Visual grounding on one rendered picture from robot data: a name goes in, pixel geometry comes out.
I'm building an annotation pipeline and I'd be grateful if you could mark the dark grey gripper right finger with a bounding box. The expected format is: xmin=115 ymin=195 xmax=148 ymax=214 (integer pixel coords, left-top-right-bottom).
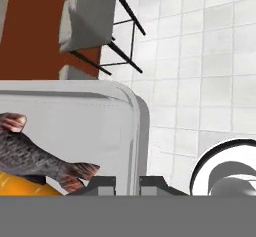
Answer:
xmin=139 ymin=176 xmax=188 ymax=197

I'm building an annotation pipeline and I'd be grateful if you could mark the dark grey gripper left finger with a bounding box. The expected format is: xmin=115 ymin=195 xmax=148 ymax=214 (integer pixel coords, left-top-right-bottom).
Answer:
xmin=67 ymin=176 xmax=117 ymax=197

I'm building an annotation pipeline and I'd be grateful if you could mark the clear white tupperware container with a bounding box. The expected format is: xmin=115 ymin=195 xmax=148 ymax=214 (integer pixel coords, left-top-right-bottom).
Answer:
xmin=0 ymin=79 xmax=151 ymax=197

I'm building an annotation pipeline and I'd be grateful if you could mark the grey raw fish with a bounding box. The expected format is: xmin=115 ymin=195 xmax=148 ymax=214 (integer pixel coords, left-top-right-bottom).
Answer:
xmin=0 ymin=112 xmax=101 ymax=193

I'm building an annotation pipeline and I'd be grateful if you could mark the white and black round object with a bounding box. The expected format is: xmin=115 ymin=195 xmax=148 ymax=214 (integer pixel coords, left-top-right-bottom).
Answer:
xmin=189 ymin=138 xmax=256 ymax=197

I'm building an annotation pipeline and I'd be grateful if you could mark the orange yellow food item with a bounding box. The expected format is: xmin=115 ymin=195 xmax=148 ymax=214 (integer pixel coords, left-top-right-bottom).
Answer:
xmin=0 ymin=170 xmax=63 ymax=197

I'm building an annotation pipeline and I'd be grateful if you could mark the brown wooden counter panel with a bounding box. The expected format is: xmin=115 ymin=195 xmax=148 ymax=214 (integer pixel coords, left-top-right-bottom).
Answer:
xmin=0 ymin=0 xmax=102 ymax=81

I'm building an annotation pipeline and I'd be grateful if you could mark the white chair with black legs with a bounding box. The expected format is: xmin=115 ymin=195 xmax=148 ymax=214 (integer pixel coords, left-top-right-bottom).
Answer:
xmin=58 ymin=0 xmax=147 ymax=76

